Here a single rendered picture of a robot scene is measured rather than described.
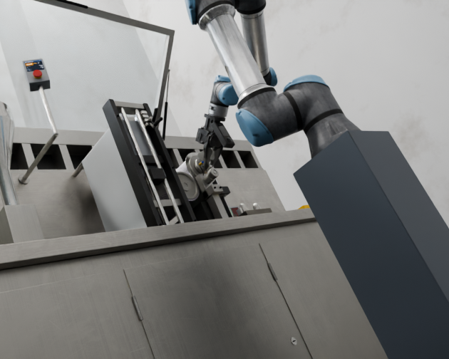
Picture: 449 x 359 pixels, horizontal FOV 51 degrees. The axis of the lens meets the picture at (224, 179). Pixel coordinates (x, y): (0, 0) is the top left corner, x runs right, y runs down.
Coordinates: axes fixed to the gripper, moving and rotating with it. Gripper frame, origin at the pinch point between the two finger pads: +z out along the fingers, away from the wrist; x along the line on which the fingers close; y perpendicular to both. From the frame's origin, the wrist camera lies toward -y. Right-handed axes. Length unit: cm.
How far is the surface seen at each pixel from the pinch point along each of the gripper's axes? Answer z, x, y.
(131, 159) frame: -5.1, 43.2, -7.5
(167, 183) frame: 1.0, 32.4, -13.9
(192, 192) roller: 8.9, 10.0, -3.6
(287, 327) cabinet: 26, 24, -66
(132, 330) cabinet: 18, 72, -57
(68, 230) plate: 31, 44, 21
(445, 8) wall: -107, -203, 13
